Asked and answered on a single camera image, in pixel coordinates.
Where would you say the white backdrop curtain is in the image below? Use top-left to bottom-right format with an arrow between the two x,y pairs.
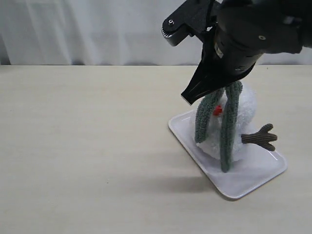
0,0 -> 312,66

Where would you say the green fuzzy scarf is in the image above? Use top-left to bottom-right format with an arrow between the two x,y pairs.
195,81 -> 243,173

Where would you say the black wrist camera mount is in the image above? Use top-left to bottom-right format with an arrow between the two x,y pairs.
161,0 -> 221,46

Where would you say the white plastic tray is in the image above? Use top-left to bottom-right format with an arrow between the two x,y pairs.
168,111 -> 288,200

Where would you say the white plush snowman toy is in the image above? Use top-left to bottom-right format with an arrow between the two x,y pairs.
191,84 -> 278,162

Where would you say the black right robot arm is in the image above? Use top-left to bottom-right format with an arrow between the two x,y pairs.
201,0 -> 312,79

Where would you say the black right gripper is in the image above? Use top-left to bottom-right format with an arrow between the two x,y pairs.
181,26 -> 264,105

